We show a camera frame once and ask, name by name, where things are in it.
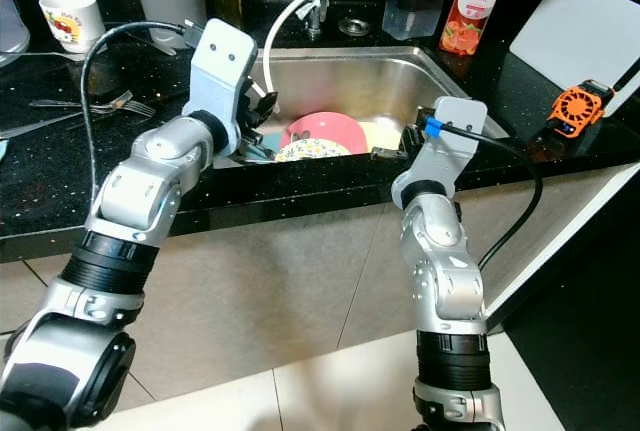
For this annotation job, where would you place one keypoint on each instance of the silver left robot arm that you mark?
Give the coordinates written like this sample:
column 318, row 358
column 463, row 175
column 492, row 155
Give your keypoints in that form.
column 150, row 191

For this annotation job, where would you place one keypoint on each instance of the pale yellow plate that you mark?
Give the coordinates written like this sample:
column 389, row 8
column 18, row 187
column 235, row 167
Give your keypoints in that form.
column 385, row 138

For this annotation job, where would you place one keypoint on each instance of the floral patterned plate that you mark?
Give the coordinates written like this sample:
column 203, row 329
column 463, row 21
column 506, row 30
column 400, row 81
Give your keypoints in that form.
column 302, row 151

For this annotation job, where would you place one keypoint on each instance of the stainless steel sink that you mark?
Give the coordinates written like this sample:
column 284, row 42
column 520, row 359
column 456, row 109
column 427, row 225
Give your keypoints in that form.
column 370, row 81

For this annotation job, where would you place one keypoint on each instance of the pink plate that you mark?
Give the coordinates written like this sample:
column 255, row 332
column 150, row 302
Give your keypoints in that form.
column 330, row 131

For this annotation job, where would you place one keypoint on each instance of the steel fork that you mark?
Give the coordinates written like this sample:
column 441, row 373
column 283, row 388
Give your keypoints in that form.
column 120, row 99
column 142, row 108

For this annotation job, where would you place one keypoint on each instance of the clear sponge holder dispenser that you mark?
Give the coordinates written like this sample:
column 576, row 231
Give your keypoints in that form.
column 410, row 16

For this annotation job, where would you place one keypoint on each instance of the peach dish soap bottle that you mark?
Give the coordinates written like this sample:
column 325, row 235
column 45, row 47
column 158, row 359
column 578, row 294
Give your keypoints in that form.
column 475, row 6

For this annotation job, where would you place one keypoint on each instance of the grey thermos flask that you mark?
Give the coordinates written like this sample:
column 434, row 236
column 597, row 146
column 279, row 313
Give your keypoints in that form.
column 165, row 1

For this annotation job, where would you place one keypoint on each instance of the orange black handheld fan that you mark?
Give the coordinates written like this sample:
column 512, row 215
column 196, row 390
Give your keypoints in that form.
column 578, row 109

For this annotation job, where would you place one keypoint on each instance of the white cutting board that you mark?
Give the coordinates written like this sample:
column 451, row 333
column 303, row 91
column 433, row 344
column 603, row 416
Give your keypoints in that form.
column 575, row 31

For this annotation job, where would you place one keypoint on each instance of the white cartoon print mug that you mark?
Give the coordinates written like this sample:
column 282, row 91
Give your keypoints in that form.
column 70, row 21

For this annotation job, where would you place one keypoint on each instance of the clear plastic container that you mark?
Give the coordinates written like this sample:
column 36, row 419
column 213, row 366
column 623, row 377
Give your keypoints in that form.
column 13, row 21

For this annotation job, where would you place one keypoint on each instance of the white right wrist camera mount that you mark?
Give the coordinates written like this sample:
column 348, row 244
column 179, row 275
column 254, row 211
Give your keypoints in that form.
column 463, row 131

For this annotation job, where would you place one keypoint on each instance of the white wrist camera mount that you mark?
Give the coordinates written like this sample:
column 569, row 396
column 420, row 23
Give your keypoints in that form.
column 222, row 61
column 463, row 131

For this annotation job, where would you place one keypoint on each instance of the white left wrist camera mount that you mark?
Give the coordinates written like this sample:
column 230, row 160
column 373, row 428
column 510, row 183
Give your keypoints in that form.
column 222, row 61

